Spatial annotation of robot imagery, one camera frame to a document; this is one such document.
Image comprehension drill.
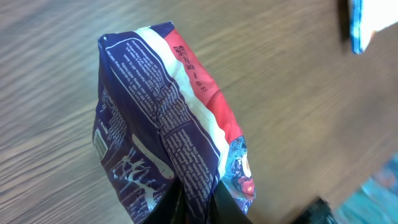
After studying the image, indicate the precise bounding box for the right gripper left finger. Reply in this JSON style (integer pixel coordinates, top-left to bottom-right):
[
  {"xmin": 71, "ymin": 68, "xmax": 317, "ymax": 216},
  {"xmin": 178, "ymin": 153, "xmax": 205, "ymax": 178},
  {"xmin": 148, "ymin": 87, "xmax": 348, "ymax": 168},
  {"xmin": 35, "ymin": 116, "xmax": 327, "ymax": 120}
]
[{"xmin": 143, "ymin": 179, "xmax": 186, "ymax": 224}]

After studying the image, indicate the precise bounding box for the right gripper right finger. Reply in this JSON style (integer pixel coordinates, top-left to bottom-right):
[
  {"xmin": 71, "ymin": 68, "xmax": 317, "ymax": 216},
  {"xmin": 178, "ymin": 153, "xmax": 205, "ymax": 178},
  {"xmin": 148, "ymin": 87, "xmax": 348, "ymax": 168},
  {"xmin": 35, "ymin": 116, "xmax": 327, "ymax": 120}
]
[{"xmin": 210, "ymin": 181, "xmax": 252, "ymax": 224}]

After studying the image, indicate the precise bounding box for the purple red pad package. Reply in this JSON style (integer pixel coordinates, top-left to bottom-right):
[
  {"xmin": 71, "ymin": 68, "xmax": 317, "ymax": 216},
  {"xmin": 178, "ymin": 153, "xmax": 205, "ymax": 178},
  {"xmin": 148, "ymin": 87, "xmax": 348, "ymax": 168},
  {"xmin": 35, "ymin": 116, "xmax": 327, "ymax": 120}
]
[{"xmin": 93, "ymin": 22, "xmax": 256, "ymax": 223}]

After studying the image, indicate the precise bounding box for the yellow wipes package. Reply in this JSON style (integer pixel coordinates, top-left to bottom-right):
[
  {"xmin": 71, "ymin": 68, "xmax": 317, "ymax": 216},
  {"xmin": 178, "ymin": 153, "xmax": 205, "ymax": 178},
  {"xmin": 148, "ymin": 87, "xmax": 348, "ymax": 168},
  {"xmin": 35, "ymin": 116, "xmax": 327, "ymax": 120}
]
[{"xmin": 350, "ymin": 0, "xmax": 397, "ymax": 54}]

